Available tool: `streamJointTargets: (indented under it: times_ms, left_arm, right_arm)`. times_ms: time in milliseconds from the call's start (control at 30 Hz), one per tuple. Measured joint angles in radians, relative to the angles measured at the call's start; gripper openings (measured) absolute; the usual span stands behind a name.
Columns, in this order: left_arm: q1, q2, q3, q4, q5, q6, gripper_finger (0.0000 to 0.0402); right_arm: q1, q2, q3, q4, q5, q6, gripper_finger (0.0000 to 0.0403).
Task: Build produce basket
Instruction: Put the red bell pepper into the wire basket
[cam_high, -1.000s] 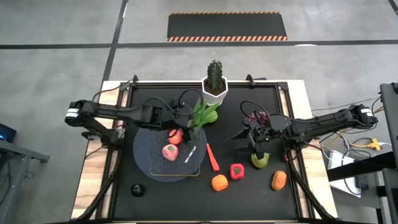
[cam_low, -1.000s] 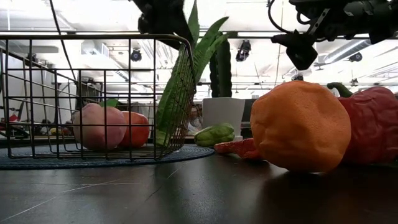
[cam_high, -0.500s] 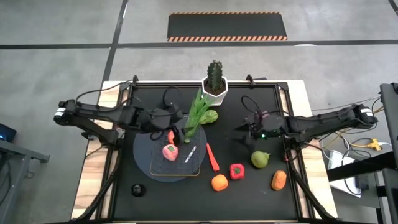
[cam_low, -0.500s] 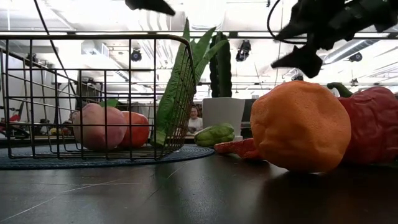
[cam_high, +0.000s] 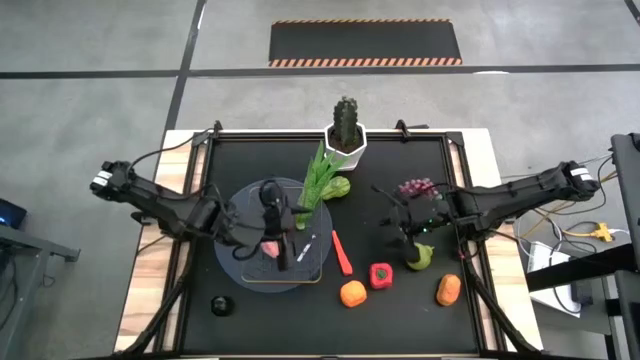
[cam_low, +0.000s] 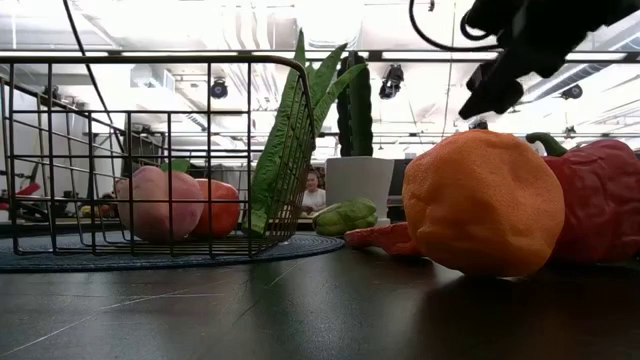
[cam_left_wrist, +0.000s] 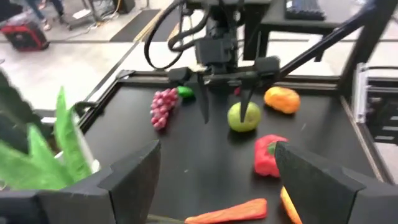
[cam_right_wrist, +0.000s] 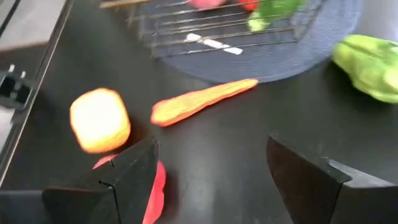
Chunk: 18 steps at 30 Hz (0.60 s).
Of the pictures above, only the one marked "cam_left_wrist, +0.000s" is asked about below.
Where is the black hazard-striped floor mat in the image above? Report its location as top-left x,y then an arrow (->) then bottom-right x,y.
109,8 -> 162,43

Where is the red and black bag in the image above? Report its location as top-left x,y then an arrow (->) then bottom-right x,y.
0,21 -> 50,52

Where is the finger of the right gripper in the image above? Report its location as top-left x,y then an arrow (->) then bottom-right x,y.
167,67 -> 210,124
239,56 -> 280,124

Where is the black upright frame post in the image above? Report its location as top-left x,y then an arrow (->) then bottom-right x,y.
337,0 -> 398,97

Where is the green pear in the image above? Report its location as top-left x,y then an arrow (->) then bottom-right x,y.
226,101 -> 262,133

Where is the black keyboard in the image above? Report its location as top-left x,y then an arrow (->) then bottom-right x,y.
284,0 -> 326,22

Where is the small dark green lime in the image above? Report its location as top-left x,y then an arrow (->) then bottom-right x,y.
176,85 -> 196,100

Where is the round orange fruit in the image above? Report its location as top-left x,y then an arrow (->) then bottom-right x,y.
279,185 -> 304,224

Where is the silver metal rack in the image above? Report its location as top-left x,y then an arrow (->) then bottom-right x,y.
354,62 -> 398,146

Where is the purple grape bunch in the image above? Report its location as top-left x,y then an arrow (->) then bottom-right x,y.
150,88 -> 180,131

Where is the black box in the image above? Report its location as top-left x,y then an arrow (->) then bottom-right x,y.
112,0 -> 137,15

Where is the black right camera cable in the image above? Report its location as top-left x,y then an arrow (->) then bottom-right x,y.
143,0 -> 215,71

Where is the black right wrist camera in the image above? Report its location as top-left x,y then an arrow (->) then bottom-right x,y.
195,37 -> 233,67

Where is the black diagonal rig strut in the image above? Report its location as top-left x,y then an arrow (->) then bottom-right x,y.
278,2 -> 376,80

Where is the wire mesh cart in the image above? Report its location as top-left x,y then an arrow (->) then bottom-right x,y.
67,0 -> 116,31

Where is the black desk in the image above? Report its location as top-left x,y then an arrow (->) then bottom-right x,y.
242,0 -> 346,62

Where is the white hexagonal plant pot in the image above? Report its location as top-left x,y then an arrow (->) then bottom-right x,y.
40,107 -> 101,174

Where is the person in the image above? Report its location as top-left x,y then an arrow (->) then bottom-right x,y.
24,0 -> 68,32

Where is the red bell pepper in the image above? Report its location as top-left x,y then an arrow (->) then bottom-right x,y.
253,134 -> 289,179

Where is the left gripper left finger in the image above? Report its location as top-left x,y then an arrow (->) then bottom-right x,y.
37,139 -> 162,224

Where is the yellow-orange oblong fruit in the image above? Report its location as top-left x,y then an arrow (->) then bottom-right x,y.
263,86 -> 302,115

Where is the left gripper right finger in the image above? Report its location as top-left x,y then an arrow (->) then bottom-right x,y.
274,140 -> 398,224

